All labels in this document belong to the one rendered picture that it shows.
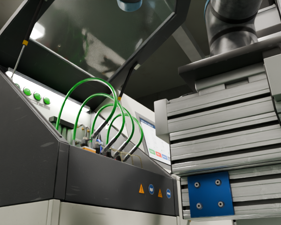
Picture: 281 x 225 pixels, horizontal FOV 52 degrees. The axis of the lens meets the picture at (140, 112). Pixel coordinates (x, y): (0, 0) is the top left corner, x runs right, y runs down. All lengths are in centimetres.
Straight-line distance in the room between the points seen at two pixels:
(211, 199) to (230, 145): 12
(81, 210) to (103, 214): 9
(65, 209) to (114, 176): 24
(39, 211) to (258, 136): 58
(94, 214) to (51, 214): 16
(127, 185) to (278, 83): 70
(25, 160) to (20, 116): 18
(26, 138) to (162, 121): 48
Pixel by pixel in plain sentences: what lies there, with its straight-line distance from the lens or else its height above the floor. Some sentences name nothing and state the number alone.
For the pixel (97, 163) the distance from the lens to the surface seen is 95.
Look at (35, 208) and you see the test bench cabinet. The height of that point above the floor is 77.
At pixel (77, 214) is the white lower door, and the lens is 87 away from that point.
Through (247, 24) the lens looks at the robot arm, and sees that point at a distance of 76.
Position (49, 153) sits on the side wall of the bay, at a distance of 87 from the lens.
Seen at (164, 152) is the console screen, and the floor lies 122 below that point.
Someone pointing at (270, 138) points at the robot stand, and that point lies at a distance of 59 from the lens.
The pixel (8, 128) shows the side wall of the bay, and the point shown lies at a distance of 110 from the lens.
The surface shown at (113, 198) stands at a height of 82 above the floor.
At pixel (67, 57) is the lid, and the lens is 159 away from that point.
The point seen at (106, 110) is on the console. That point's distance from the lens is 179.
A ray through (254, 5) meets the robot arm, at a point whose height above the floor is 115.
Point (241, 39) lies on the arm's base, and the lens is 71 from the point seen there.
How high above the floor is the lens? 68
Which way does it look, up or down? 25 degrees up
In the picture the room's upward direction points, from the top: 1 degrees counter-clockwise
